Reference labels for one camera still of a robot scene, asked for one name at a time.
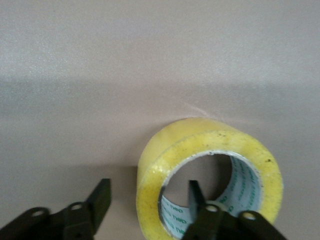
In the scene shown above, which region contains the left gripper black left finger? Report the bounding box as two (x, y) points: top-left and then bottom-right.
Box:
(0, 178), (112, 240)

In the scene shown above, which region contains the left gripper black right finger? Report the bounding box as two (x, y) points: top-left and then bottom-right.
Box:
(183, 179), (289, 240)

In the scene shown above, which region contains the yellow packing tape roll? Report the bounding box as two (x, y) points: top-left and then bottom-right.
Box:
(135, 117), (285, 240)

